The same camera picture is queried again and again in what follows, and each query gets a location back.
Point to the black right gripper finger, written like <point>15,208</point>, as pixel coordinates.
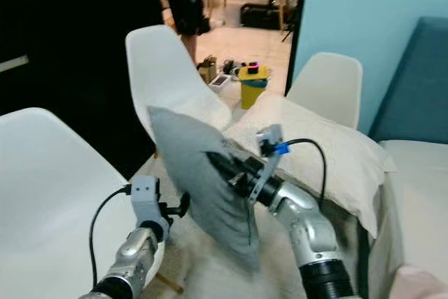
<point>220,162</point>

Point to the grey pillow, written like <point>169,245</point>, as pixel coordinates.
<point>196,180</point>

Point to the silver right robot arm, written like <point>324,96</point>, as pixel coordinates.
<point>311,236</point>

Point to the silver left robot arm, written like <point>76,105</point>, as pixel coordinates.
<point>129,257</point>

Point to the cream pillow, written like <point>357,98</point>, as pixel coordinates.
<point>336,152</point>

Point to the yellow waste bin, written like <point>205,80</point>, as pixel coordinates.
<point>253,90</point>

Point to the small white box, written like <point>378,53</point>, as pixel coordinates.
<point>219,80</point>

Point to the black case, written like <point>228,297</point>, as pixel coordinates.
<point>260,16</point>

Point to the person in dark shorts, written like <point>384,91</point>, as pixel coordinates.
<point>185,5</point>

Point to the white mattress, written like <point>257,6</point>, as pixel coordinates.
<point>416,208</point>

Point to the blue upholstered headboard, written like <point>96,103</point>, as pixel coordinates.
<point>416,89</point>

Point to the black wardrobe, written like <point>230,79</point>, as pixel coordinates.
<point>70,33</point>

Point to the pink cloth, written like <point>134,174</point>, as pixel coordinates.
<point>420,283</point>

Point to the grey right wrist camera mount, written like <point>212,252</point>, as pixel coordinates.
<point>267,152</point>

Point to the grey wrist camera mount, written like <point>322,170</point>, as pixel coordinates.
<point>267,152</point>
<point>145,197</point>

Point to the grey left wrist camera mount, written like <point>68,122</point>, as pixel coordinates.
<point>145,197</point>

